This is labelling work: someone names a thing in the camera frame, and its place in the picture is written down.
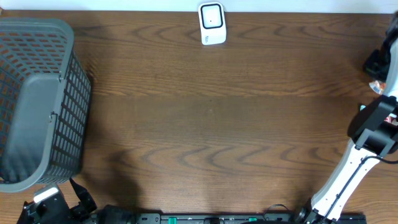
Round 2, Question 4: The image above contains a white barcode scanner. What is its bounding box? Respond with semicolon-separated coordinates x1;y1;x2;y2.
198;2;227;45

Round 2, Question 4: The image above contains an orange Kleenex tissue pack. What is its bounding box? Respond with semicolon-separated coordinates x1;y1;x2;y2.
369;80;386;95

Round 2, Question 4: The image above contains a red Top chocolate bar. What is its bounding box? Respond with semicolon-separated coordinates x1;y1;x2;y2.
384;114;398;126

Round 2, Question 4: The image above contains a grey plastic basket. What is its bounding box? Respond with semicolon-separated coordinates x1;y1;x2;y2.
1;17;91;193

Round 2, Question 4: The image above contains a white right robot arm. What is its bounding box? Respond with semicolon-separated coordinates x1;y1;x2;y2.
294;14;397;223

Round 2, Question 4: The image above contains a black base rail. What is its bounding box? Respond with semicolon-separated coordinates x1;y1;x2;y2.
91;205;367;224

